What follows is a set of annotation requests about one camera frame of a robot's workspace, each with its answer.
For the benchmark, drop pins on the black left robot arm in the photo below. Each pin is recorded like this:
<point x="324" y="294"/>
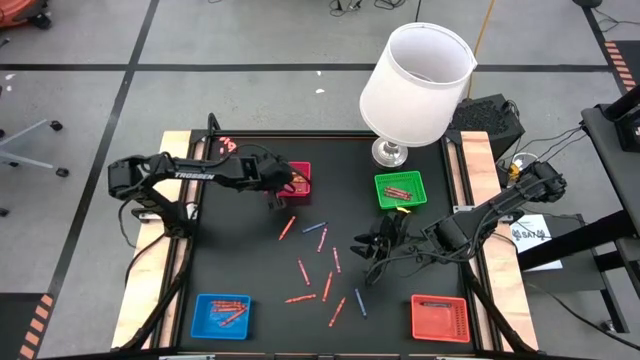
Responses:
<point x="165" y="167"/>

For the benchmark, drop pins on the blue plastic basket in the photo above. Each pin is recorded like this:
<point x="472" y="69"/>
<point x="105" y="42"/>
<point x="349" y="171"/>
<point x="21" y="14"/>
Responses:
<point x="222" y="330"/>

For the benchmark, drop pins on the green plastic basket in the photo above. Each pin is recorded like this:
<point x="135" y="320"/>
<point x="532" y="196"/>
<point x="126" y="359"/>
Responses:
<point x="417" y="180"/>

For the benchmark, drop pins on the red crayon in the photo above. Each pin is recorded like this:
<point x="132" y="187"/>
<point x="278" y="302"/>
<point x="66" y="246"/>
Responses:
<point x="229" y="302"/>

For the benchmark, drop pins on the white shade table lamp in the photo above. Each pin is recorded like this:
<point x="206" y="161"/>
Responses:
<point x="415" y="85"/>

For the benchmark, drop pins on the black equipment stand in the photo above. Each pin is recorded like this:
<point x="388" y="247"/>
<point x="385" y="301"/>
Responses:
<point x="575" y="240"/>

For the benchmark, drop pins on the white paper sheet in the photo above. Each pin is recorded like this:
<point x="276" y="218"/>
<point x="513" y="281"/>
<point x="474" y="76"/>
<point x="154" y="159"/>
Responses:
<point x="542" y="250"/>

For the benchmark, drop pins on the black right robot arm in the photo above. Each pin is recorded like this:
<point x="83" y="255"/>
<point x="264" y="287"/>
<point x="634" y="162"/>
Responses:
<point x="500" y="204"/>

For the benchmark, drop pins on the red plastic basket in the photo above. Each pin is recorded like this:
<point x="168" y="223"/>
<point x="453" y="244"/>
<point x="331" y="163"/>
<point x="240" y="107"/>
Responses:
<point x="306" y="169"/>

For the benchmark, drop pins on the orange plastic basket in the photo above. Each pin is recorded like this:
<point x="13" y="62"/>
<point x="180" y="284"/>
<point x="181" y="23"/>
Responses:
<point x="440" y="325"/>

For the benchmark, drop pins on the grey office chair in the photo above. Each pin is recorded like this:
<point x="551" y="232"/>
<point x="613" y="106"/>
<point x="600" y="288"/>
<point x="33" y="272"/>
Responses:
<point x="30" y="132"/>

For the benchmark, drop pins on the orange crayon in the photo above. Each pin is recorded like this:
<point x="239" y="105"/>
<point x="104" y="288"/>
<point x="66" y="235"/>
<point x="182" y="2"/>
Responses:
<point x="287" y="228"/>
<point x="300" y="299"/>
<point x="337" y="312"/>
<point x="227" y="309"/>
<point x="300" y="190"/>
<point x="233" y="317"/>
<point x="326" y="286"/>

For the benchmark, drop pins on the wooden side board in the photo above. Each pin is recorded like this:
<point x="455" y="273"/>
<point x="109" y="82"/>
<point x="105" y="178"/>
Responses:
<point x="172" y="142"/>
<point x="505" y="280"/>

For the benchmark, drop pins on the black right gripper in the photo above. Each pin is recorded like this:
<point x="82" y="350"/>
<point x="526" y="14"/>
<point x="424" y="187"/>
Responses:
<point x="387" y="245"/>

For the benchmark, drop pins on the blue crayon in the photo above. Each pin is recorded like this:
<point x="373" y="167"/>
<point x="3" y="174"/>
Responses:
<point x="437" y="304"/>
<point x="361" y="303"/>
<point x="315" y="228"/>

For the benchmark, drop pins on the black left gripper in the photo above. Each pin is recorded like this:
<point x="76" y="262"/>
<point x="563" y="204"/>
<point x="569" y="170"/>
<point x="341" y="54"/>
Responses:
<point x="272" y="174"/>

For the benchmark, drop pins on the orange shop vacuum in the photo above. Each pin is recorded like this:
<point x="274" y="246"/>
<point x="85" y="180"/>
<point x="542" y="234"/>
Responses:
<point x="20" y="10"/>

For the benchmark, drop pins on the black perforated computer case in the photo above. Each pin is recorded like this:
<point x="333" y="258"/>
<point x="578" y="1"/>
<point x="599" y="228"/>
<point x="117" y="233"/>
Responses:
<point x="487" y="120"/>

